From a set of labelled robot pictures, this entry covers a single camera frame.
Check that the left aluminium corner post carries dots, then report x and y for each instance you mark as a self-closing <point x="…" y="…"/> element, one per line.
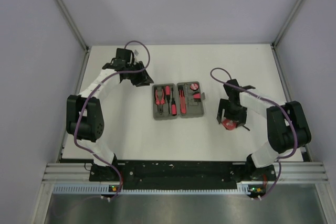
<point x="71" y="24"/>

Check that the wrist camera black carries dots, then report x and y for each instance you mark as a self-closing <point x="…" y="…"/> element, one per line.
<point x="124" y="55"/>
<point x="231" y="85"/>

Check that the red hex key holder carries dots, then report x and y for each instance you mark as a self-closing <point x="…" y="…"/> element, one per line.
<point x="197" y="97"/>

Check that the right aluminium corner post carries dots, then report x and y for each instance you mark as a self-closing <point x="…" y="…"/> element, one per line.
<point x="288" y="22"/>

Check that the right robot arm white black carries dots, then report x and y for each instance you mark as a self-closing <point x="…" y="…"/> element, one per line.
<point x="287" y="126"/>

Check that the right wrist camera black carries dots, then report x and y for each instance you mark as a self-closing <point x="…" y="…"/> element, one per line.
<point x="231" y="85"/>

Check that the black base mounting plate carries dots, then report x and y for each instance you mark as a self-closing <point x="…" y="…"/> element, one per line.
<point x="180" y="175"/>

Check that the red black pliers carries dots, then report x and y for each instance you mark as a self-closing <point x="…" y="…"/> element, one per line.
<point x="159" y="95"/>

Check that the red black screwdriver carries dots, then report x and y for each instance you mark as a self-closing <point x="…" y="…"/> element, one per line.
<point x="168" y="96"/>
<point x="173" y="107"/>

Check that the grey plastic tool case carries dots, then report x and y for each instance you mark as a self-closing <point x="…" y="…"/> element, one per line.
<point x="193" y="109"/>

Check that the aluminium front frame rail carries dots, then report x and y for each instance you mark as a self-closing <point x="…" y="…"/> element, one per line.
<point x="291" y="173"/>

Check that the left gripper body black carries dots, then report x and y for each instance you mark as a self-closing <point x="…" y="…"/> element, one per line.
<point x="132" y="76"/>

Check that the grey slotted cable duct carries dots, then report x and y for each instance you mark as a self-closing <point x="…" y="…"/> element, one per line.
<point x="90" y="189"/>

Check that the red electrical tape roll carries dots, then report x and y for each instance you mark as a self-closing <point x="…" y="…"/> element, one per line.
<point x="194" y="86"/>

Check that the aluminium corner post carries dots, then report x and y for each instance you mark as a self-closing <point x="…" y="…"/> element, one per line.
<point x="288" y="22"/>
<point x="71" y="24"/>

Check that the red utility knife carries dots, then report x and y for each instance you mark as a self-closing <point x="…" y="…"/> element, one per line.
<point x="182" y="99"/>

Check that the red tape measure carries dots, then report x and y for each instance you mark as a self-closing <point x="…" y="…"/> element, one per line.
<point x="230" y="124"/>

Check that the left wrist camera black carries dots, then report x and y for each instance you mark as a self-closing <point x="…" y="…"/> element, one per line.
<point x="124" y="55"/>

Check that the clear test screwdriver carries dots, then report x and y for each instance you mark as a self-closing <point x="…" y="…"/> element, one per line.
<point x="186" y="90"/>

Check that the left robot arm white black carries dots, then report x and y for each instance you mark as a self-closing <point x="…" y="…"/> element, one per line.
<point x="84" y="115"/>

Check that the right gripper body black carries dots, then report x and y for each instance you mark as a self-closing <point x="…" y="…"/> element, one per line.
<point x="234" y="113"/>

